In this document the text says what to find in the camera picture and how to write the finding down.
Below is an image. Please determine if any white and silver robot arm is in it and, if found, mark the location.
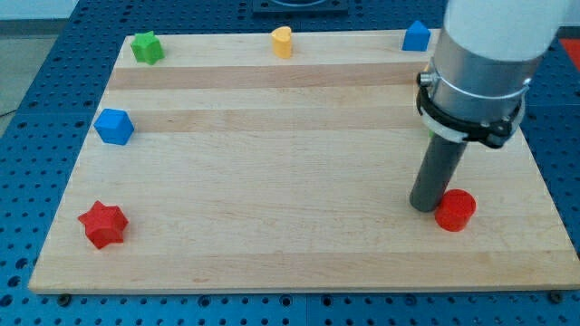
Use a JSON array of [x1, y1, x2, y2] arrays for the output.
[[431, 0, 572, 122]]

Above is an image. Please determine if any light wooden board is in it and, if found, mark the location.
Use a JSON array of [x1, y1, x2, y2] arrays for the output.
[[29, 30, 579, 294]]

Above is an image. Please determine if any yellow heart block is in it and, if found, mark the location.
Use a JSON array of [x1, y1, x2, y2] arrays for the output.
[[270, 26, 293, 59]]

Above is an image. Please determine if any dark grey cylindrical pointer tool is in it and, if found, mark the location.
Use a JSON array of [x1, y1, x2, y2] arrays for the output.
[[409, 135, 467, 213]]

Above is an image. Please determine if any red cylinder block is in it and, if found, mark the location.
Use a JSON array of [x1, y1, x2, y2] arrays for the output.
[[435, 189, 477, 232]]

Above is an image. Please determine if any blue pentagon block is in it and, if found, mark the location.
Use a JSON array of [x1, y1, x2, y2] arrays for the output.
[[401, 20, 431, 52]]

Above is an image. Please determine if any blue cube block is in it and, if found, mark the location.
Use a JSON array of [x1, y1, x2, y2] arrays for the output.
[[93, 109, 134, 146]]

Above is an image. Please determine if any green star block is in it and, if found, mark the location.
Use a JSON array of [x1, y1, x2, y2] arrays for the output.
[[130, 31, 165, 65]]

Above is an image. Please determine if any red star block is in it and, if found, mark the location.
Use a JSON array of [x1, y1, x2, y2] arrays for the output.
[[78, 201, 129, 250]]

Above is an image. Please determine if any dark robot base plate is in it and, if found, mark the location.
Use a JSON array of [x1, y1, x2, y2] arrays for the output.
[[252, 0, 349, 14]]

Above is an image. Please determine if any black cable clamp ring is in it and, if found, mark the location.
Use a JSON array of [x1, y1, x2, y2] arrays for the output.
[[415, 72, 527, 149]]

